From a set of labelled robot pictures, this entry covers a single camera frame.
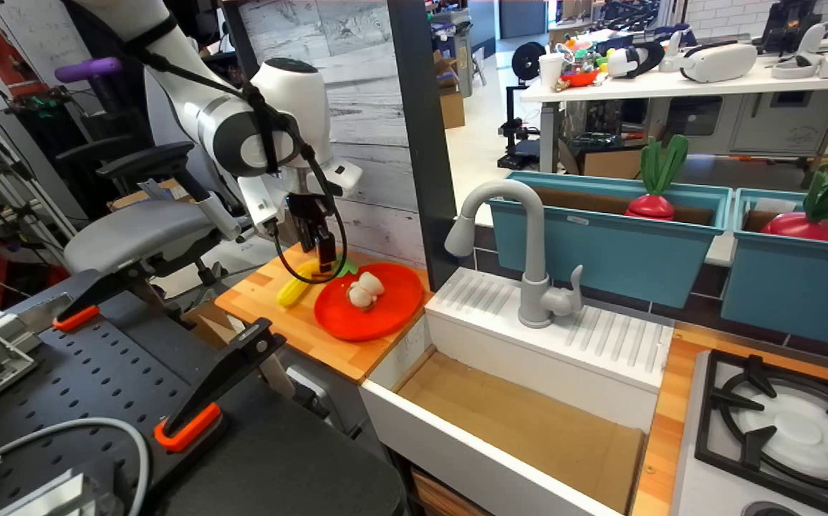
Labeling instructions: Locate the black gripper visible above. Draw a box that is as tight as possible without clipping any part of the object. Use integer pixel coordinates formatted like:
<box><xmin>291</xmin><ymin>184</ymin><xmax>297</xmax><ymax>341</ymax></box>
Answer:
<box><xmin>285</xmin><ymin>195</ymin><xmax>338</xmax><ymax>274</ymax></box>

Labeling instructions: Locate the right teal planter box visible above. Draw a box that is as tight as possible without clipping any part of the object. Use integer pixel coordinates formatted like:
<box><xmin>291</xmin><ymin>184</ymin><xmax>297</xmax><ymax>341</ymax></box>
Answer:
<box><xmin>722</xmin><ymin>188</ymin><xmax>828</xmax><ymax>344</ymax></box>

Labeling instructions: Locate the red plate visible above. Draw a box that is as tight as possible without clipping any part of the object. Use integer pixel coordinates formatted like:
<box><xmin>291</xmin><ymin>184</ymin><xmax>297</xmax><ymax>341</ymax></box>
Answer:
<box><xmin>315</xmin><ymin>263</ymin><xmax>427</xmax><ymax>341</ymax></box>

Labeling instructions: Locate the teal planter box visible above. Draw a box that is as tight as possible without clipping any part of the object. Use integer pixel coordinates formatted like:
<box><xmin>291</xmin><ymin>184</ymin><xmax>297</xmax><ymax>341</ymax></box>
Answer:
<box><xmin>513</xmin><ymin>172</ymin><xmax>734</xmax><ymax>310</ymax></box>
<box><xmin>722</xmin><ymin>188</ymin><xmax>828</xmax><ymax>344</ymax></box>

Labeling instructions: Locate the black stove grate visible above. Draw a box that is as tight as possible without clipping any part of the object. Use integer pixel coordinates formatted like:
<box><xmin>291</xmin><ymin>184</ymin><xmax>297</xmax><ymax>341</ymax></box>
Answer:
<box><xmin>672</xmin><ymin>351</ymin><xmax>828</xmax><ymax>516</ymax></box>

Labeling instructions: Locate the grey cable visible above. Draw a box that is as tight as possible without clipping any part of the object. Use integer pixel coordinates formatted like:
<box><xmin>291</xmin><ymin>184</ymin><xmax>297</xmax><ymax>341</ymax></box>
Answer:
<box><xmin>0</xmin><ymin>414</ymin><xmax>155</xmax><ymax>516</ymax></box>

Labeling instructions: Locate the far black orange clamp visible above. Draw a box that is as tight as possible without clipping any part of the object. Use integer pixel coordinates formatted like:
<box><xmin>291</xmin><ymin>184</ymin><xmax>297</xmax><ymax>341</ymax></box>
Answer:
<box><xmin>50</xmin><ymin>273</ymin><xmax>131</xmax><ymax>333</ymax></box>

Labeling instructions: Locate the near black orange clamp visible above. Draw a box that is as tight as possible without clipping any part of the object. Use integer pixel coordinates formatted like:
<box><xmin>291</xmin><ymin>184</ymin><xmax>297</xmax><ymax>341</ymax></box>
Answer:
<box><xmin>151</xmin><ymin>317</ymin><xmax>284</xmax><ymax>452</ymax></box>

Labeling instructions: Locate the white toy garlic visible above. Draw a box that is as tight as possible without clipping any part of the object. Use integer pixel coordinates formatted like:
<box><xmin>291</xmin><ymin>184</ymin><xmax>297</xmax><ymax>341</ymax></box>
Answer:
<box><xmin>347</xmin><ymin>273</ymin><xmax>387</xmax><ymax>310</ymax></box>

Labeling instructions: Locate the black perforated mount plate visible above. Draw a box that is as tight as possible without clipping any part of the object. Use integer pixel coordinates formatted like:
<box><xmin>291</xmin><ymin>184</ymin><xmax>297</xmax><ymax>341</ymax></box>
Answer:
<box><xmin>0</xmin><ymin>290</ymin><xmax>242</xmax><ymax>516</ymax></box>

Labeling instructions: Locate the toy radish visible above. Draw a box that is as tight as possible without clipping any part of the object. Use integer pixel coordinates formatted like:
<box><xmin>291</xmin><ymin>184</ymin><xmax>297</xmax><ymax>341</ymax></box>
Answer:
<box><xmin>628</xmin><ymin>135</ymin><xmax>686</xmax><ymax>220</ymax></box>
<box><xmin>765</xmin><ymin>172</ymin><xmax>828</xmax><ymax>240</ymax></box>

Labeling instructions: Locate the white VR headset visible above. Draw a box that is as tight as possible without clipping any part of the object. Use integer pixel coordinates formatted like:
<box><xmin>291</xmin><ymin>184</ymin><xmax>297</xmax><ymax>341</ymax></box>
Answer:
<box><xmin>678</xmin><ymin>43</ymin><xmax>757</xmax><ymax>83</ymax></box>

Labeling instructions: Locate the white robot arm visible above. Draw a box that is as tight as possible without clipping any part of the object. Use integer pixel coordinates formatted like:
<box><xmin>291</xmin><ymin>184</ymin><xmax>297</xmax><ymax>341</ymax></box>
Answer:
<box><xmin>73</xmin><ymin>0</ymin><xmax>360</xmax><ymax>284</ymax></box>

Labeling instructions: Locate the black orange clamp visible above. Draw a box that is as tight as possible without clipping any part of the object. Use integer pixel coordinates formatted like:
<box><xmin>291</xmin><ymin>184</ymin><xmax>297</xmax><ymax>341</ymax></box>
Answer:
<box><xmin>50</xmin><ymin>273</ymin><xmax>131</xmax><ymax>333</ymax></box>
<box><xmin>151</xmin><ymin>317</ymin><xmax>284</xmax><ymax>452</ymax></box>

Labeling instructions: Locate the yellow toy carrot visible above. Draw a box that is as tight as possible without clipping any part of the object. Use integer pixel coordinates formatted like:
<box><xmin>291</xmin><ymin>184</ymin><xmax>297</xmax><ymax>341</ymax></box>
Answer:
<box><xmin>274</xmin><ymin>261</ymin><xmax>317</xmax><ymax>306</ymax></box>

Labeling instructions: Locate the left teal planter box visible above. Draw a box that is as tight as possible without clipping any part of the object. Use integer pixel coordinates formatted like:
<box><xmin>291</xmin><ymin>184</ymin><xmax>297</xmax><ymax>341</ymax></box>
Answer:
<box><xmin>513</xmin><ymin>172</ymin><xmax>734</xmax><ymax>310</ymax></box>

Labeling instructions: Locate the right toy radish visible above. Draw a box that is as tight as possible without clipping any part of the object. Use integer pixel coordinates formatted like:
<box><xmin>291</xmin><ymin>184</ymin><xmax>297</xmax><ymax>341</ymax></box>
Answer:
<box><xmin>765</xmin><ymin>172</ymin><xmax>828</xmax><ymax>240</ymax></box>

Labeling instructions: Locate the left toy radish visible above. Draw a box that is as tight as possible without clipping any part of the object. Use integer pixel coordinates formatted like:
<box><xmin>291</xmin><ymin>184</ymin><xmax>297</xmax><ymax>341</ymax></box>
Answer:
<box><xmin>628</xmin><ymin>135</ymin><xmax>686</xmax><ymax>220</ymax></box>

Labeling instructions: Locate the white toy sink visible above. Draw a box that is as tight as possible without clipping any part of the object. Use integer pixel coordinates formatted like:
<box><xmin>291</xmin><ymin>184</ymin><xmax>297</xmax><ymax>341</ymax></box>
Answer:
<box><xmin>360</xmin><ymin>268</ymin><xmax>672</xmax><ymax>516</ymax></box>

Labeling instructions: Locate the grey toy faucet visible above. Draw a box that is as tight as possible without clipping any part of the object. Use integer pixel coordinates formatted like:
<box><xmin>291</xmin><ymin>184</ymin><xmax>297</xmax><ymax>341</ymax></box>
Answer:
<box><xmin>443</xmin><ymin>181</ymin><xmax>583</xmax><ymax>328</ymax></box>

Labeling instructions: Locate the grey office chair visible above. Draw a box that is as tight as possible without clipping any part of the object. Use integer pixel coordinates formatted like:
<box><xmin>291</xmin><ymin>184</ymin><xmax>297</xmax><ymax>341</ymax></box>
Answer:
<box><xmin>59</xmin><ymin>65</ymin><xmax>260</xmax><ymax>281</ymax></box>

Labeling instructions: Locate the white background table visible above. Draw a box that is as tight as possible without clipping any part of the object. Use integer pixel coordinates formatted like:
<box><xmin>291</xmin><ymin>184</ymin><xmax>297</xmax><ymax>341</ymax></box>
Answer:
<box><xmin>525</xmin><ymin>62</ymin><xmax>828</xmax><ymax>172</ymax></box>

